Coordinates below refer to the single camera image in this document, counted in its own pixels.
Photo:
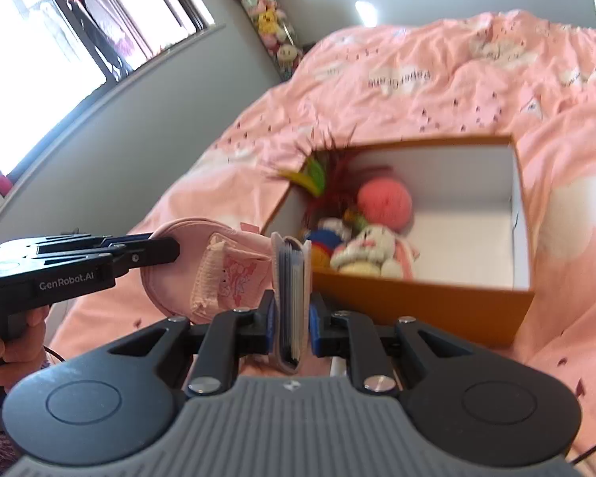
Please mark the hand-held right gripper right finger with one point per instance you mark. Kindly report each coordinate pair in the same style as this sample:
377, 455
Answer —
314, 330

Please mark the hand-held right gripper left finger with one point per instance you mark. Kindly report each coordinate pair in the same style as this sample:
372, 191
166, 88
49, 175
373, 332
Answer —
267, 328

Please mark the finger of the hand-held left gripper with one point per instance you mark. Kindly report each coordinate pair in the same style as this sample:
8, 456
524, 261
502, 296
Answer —
149, 256
79, 241

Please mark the pink card wallet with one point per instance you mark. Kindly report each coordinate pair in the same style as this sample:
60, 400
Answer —
290, 283

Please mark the pink round pouch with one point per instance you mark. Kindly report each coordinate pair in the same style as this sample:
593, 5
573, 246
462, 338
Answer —
203, 248

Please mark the blue and white doll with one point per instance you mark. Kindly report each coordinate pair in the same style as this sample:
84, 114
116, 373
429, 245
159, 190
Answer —
323, 238

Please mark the white crocheted bunny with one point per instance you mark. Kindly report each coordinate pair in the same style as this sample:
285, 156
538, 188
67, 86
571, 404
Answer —
372, 248

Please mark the orange cardboard box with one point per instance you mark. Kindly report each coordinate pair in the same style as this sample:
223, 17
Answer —
427, 308

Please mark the pink fluffy pompom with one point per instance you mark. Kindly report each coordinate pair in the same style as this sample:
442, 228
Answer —
385, 203

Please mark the colourful feather toy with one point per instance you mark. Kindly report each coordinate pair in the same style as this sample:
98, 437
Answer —
337, 179

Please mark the person's left hand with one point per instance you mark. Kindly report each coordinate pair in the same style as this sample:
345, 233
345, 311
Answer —
27, 338

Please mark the window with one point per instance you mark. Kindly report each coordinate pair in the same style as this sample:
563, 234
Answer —
30, 84

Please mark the hanging dark garment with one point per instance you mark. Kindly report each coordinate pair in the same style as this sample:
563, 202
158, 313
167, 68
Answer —
99, 35

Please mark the tube of plush toys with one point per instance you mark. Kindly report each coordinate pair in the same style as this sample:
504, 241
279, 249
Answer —
268, 20

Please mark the pink printed blanket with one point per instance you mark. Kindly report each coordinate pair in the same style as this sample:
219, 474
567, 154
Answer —
427, 74

